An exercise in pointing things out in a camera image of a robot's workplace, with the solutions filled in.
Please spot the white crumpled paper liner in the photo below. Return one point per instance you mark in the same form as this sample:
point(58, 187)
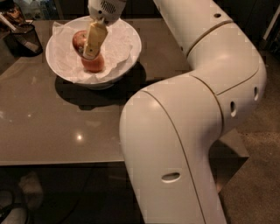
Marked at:
point(119, 46)

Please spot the white bowl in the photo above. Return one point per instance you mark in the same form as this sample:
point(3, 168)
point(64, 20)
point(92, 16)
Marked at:
point(58, 67)

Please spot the items in pen cup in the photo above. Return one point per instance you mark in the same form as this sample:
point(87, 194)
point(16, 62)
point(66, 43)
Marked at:
point(11, 11)

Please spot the white object under table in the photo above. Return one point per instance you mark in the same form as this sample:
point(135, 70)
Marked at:
point(18, 199)

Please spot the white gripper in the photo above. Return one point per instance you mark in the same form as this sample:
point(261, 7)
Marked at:
point(105, 9)

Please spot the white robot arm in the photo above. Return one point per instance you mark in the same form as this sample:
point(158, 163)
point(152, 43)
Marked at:
point(167, 128)

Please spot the red apple with sticker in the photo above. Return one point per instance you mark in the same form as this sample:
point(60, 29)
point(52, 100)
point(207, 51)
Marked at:
point(94, 65)

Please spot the black mesh pen cup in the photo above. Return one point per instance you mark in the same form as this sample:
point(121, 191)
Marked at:
point(27, 40)

